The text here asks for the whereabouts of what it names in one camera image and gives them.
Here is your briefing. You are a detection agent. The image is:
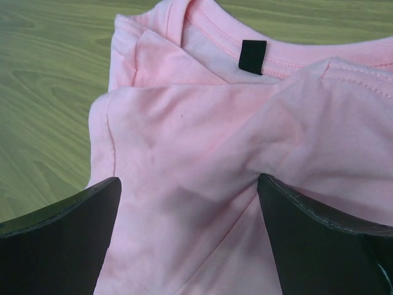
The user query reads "light pink t shirt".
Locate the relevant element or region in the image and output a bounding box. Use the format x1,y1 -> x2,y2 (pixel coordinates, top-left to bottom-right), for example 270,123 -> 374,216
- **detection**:
88,1 -> 392,294

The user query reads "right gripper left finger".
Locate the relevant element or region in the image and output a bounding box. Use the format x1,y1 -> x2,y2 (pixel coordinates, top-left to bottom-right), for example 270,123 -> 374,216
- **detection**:
1,177 -> 122,295

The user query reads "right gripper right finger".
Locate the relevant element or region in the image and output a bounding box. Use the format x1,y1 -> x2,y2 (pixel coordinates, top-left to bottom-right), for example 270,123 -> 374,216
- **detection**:
257,175 -> 392,295

